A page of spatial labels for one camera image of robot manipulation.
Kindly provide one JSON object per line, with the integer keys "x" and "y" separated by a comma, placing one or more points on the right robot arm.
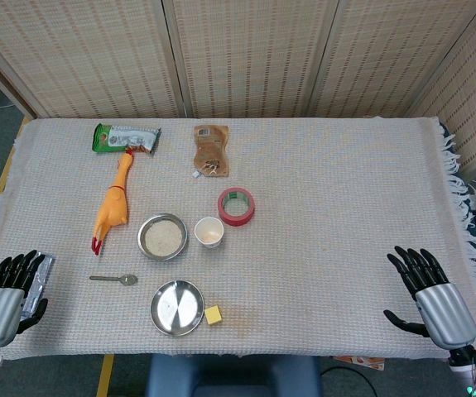
{"x": 475, "y": 378}

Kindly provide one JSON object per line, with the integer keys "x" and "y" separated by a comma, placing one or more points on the brown spout pouch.
{"x": 212, "y": 149}

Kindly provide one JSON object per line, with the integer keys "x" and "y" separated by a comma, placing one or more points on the metal spoon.
{"x": 115, "y": 279}

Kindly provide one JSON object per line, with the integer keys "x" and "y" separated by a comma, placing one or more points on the clear plastic water bottle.
{"x": 41, "y": 277}

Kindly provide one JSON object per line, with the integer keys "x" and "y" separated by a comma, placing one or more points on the steel bowl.
{"x": 142, "y": 242}

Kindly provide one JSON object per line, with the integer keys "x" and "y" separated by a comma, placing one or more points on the woven bamboo folding screen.
{"x": 262, "y": 54}

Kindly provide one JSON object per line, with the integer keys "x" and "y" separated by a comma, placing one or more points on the shallow steel plate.
{"x": 175, "y": 308}

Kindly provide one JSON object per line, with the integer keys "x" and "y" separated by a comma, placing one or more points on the white woven tablecloth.
{"x": 324, "y": 248}

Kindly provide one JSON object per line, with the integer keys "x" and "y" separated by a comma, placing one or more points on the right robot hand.
{"x": 446, "y": 314}

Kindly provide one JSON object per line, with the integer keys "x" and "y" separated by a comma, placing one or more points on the yellow rubber chicken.
{"x": 113, "y": 202}

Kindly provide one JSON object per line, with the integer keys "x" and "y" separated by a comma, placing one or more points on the white paper cup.
{"x": 209, "y": 233}

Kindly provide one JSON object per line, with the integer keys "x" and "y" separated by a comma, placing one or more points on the yellow cube block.
{"x": 212, "y": 315}

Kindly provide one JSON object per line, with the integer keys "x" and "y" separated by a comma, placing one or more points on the red tape roll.
{"x": 237, "y": 218}

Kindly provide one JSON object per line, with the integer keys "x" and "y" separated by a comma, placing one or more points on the green snack bag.
{"x": 121, "y": 138}

